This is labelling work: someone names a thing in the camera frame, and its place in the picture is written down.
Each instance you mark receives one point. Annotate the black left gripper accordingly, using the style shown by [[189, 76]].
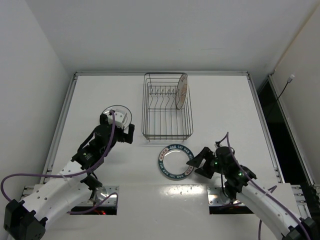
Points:
[[124, 135]]

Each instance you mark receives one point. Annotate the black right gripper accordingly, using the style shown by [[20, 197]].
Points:
[[208, 163]]

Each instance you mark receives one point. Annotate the green rimmed white plate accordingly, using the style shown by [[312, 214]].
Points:
[[172, 162]]

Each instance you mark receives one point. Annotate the orange sunburst white plate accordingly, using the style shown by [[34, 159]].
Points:
[[181, 91]]

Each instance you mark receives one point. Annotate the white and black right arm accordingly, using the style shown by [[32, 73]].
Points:
[[242, 185]]

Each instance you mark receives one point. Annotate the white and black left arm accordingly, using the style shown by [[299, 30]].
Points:
[[29, 218]]

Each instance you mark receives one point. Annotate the clear glass plate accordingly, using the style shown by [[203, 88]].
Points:
[[120, 107]]

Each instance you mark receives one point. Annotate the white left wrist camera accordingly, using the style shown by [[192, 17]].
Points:
[[118, 116]]

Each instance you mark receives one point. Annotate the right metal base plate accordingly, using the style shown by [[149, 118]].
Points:
[[216, 198]]

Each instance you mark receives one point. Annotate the metal base plate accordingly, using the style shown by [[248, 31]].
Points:
[[97, 197], [216, 198]]

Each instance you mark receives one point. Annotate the grey wire dish rack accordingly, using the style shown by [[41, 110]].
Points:
[[161, 120]]

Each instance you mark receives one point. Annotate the aluminium table frame rail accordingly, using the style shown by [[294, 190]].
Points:
[[151, 206]]

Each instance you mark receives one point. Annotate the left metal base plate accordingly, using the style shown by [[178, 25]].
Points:
[[97, 197]]

